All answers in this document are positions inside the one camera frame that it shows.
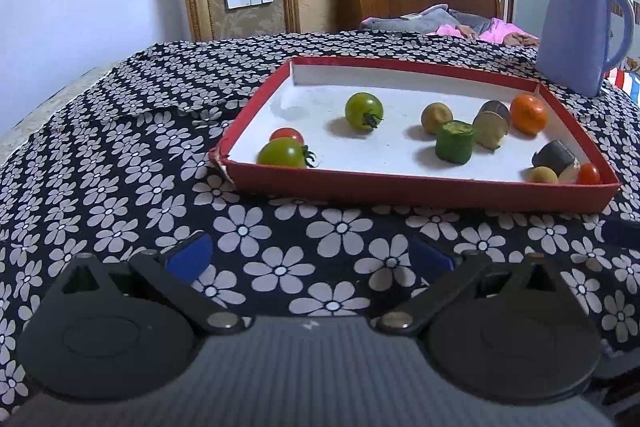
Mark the green tomato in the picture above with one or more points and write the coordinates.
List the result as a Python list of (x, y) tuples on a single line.
[(361, 107), (280, 154)]

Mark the dark floral tablecloth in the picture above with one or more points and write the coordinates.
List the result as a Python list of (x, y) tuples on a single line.
[(125, 157)]

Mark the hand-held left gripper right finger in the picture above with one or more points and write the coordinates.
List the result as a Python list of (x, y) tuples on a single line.
[(430, 254)]

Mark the red cardboard tray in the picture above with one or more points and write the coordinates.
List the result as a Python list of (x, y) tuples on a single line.
[(400, 157)]

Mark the pink cloth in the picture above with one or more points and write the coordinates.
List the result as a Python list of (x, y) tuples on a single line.
[(500, 29)]

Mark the dark eggplant piece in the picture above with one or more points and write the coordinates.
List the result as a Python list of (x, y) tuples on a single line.
[(492, 122), (555, 156)]

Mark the small yellow-brown round fruit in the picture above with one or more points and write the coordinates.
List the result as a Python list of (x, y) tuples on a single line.
[(543, 175)]

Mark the striped colourful cloth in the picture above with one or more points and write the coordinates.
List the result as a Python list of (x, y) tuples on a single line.
[(629, 82)]

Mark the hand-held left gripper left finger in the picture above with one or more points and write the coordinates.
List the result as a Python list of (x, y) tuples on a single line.
[(192, 252)]

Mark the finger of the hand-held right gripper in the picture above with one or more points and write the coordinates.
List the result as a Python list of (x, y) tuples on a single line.
[(622, 233)]

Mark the blue electric kettle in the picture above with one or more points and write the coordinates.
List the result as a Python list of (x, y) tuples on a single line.
[(575, 37)]

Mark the green cucumber piece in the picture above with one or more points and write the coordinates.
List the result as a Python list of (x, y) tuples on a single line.
[(452, 144)]

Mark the orange tangerine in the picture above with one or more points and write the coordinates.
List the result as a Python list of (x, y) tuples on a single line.
[(529, 113)]

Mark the red cherry tomato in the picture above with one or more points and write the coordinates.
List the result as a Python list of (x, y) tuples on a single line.
[(589, 174), (287, 135)]

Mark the brown cloth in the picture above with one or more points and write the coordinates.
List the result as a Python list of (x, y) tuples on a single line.
[(522, 40)]

